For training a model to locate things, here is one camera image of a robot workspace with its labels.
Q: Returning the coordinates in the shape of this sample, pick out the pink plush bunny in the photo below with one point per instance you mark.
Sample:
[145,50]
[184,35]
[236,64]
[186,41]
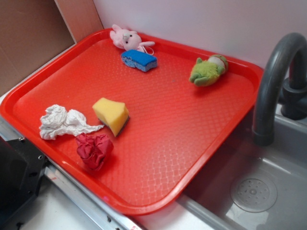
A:
[128,40]

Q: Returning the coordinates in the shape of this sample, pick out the brown cardboard panel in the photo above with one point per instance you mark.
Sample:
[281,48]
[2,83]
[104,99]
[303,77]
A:
[33,32]

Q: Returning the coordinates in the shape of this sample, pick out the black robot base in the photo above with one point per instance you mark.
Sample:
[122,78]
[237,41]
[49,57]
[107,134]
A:
[22,166]

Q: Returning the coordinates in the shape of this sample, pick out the red plastic tray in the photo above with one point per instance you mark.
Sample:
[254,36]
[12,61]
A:
[174,126]

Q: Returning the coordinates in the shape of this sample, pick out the blue sponge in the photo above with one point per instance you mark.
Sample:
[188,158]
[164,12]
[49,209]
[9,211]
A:
[139,60]

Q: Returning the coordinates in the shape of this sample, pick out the crumpled red paper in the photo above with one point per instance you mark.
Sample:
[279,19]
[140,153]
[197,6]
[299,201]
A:
[94,150]

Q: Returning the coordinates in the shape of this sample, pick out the grey plastic sink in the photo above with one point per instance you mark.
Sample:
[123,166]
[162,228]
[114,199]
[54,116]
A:
[247,187]

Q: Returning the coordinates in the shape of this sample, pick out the yellow sponge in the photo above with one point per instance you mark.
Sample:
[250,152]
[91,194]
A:
[112,114]

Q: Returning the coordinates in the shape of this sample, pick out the aluminium frame rail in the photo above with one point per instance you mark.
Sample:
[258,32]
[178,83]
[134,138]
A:
[62,204]

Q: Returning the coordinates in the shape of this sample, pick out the crumpled white paper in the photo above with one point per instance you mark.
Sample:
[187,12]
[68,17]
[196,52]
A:
[58,122]

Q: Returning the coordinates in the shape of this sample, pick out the green plush frog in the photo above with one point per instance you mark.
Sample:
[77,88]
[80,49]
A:
[207,72]

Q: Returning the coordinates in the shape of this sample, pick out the grey curved faucet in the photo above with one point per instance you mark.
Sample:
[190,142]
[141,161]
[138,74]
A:
[284,82]

